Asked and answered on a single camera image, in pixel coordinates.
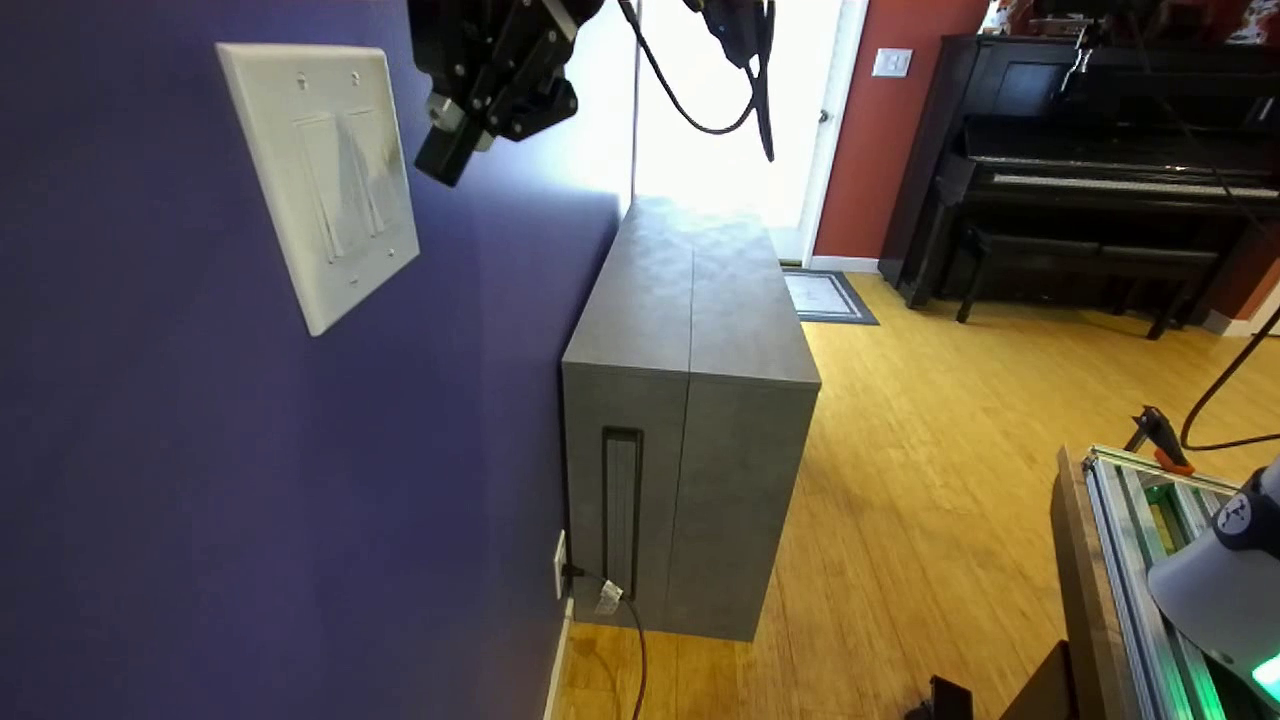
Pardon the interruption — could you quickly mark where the white wall outlet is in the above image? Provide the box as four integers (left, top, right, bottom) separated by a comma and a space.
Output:
548, 524, 572, 605

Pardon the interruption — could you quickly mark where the white double switch wall plate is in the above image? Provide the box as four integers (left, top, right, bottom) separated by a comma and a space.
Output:
214, 42, 426, 341

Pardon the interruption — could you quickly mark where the grey concrete-look cabinet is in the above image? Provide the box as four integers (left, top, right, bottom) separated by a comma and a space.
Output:
558, 195, 826, 645

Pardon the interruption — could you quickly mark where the grey door mat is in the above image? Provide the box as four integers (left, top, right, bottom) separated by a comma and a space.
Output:
776, 262, 881, 330

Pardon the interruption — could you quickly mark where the black piano bench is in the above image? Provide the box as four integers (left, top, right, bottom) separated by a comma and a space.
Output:
952, 225, 1225, 341

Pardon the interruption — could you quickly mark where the orange black clamp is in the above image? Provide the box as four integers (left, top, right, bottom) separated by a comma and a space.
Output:
1121, 399, 1202, 479

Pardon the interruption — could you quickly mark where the white baseboard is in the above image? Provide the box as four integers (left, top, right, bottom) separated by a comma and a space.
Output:
539, 596, 581, 720
806, 254, 890, 277

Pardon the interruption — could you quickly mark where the grey navy baseball cap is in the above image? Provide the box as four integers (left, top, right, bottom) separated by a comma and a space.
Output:
1145, 456, 1280, 676

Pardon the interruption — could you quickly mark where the white door frame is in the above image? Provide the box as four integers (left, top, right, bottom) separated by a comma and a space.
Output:
797, 0, 871, 266

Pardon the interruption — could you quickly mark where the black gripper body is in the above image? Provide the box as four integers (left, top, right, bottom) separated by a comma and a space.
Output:
405, 0, 609, 110

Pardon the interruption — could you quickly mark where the small black object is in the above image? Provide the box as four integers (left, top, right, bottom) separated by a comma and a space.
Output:
900, 674, 977, 720

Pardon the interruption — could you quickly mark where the white rocker switch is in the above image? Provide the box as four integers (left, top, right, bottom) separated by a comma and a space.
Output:
313, 122, 372, 266
347, 106, 410, 242

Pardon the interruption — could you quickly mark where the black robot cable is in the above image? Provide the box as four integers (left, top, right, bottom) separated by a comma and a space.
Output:
613, 0, 781, 166

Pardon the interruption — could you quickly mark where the black floor cable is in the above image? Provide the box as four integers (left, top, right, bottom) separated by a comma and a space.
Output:
1177, 303, 1280, 456

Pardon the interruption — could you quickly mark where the black power cord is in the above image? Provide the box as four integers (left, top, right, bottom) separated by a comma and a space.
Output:
563, 563, 657, 720

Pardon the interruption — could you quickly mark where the black upright piano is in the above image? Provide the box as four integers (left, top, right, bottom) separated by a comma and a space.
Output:
881, 28, 1280, 325

